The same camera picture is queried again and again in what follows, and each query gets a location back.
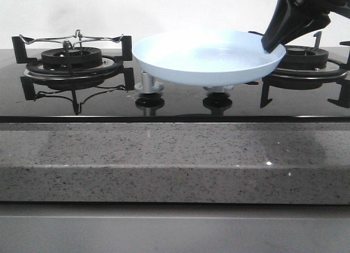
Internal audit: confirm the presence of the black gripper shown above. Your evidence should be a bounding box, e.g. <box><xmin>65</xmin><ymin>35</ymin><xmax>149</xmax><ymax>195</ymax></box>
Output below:
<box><xmin>261</xmin><ymin>0</ymin><xmax>349</xmax><ymax>53</ymax></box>

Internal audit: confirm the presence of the light blue plate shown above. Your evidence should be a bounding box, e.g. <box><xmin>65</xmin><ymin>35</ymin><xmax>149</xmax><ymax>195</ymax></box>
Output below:
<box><xmin>132</xmin><ymin>29</ymin><xmax>285</xmax><ymax>87</ymax></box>

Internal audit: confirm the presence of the black gas burner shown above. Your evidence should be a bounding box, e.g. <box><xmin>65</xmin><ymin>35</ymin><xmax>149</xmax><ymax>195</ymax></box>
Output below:
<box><xmin>41</xmin><ymin>47</ymin><xmax>102</xmax><ymax>70</ymax></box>
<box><xmin>278</xmin><ymin>45</ymin><xmax>329</xmax><ymax>70</ymax></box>

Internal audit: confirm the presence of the black pan support grate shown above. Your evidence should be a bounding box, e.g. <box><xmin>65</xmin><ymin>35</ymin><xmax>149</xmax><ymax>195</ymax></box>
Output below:
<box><xmin>260</xmin><ymin>31</ymin><xmax>349</xmax><ymax>108</ymax></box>
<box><xmin>11</xmin><ymin>32</ymin><xmax>132</xmax><ymax>81</ymax></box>

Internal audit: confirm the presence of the silver stove knob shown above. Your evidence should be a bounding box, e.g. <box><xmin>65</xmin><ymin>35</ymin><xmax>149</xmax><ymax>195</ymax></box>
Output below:
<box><xmin>203</xmin><ymin>85</ymin><xmax>234</xmax><ymax>93</ymax></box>
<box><xmin>135</xmin><ymin>71</ymin><xmax>164</xmax><ymax>94</ymax></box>

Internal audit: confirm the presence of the black glass gas cooktop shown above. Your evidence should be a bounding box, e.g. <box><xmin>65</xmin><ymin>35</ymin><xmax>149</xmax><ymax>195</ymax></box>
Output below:
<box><xmin>1</xmin><ymin>49</ymin><xmax>349</xmax><ymax>123</ymax></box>

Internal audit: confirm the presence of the wire pan reducer ring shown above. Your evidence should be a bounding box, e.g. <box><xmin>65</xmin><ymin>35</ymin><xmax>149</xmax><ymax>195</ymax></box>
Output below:
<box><xmin>19</xmin><ymin>30</ymin><xmax>123</xmax><ymax>51</ymax></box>

